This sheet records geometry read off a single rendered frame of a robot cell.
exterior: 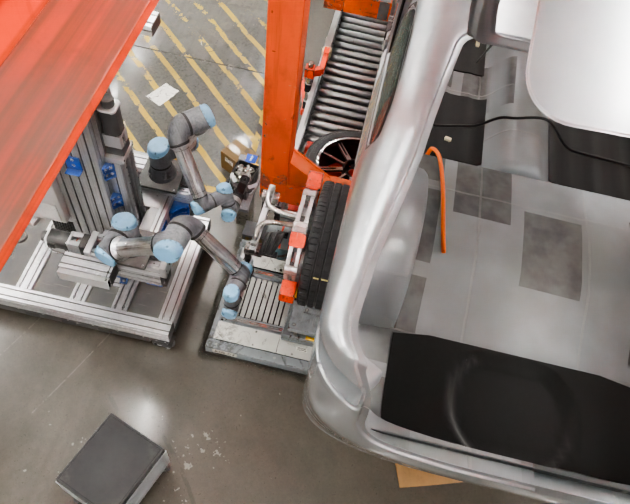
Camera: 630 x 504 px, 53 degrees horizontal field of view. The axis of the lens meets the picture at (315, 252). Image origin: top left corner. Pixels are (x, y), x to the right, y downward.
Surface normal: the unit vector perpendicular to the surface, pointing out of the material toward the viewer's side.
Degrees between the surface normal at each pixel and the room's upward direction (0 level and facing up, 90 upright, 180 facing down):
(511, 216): 5
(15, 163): 0
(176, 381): 0
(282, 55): 90
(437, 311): 21
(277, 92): 90
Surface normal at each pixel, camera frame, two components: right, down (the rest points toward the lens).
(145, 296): 0.10, -0.54
